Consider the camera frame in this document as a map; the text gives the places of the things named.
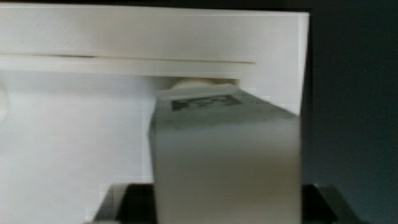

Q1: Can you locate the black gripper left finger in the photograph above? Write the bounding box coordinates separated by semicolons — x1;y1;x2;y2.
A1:
86;183;157;224

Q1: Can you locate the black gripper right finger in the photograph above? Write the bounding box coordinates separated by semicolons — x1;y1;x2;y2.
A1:
300;184;367;224

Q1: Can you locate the white table leg with tag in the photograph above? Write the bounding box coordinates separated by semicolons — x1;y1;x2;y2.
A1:
149;84;300;224

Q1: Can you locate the white square tabletop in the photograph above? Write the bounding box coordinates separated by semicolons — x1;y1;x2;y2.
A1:
0;3;308;224

